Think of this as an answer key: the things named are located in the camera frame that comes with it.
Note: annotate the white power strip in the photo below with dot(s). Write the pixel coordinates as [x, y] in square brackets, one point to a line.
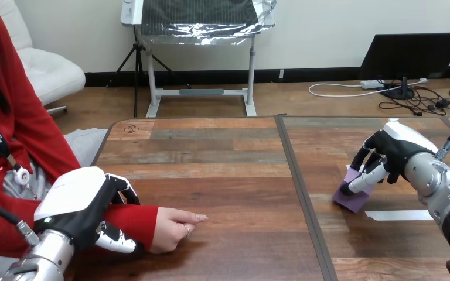
[371, 84]

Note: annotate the person's body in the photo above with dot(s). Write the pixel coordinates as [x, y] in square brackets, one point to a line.
[15, 116]

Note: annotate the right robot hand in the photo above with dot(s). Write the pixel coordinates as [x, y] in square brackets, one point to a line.
[394, 147]

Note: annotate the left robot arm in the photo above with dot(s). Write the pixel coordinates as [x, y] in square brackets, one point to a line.
[42, 258]

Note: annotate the person's hand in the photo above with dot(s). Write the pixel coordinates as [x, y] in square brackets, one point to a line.
[172, 229]

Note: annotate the white cushioned chair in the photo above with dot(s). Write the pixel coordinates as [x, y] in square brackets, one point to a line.
[42, 62]

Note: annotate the dark screen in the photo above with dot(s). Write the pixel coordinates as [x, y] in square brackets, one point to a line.
[409, 56]

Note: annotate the white desk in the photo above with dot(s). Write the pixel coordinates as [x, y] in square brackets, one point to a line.
[199, 91]

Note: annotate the purple block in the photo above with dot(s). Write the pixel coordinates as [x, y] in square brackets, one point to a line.
[352, 197]

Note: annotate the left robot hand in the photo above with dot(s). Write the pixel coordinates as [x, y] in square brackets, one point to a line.
[73, 201]

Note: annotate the person's forearm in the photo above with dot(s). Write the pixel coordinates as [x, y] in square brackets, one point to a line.
[132, 225]

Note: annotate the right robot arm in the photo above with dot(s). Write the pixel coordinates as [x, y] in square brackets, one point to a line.
[444, 190]

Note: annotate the foil sheet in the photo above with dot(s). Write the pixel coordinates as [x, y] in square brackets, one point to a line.
[205, 19]

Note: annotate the black tripod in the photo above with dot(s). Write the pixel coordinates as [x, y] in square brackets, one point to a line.
[137, 73]

